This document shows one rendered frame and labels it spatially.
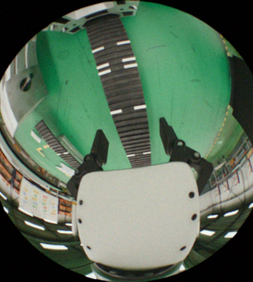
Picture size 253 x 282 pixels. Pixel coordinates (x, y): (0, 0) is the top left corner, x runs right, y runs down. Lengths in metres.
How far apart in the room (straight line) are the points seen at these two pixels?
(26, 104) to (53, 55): 0.10
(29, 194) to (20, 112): 2.90
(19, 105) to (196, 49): 0.29
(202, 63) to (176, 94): 0.10
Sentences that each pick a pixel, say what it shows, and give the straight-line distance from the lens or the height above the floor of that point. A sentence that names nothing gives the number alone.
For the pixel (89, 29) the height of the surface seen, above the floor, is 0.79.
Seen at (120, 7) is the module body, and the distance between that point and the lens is 0.15.
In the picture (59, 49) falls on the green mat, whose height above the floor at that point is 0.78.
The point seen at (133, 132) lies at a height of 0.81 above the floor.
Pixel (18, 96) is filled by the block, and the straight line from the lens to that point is 0.18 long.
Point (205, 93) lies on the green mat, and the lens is 0.22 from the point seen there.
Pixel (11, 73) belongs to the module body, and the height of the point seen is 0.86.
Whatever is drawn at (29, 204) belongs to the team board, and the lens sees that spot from 3.09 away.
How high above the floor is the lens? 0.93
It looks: 43 degrees down
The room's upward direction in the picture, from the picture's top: 178 degrees clockwise
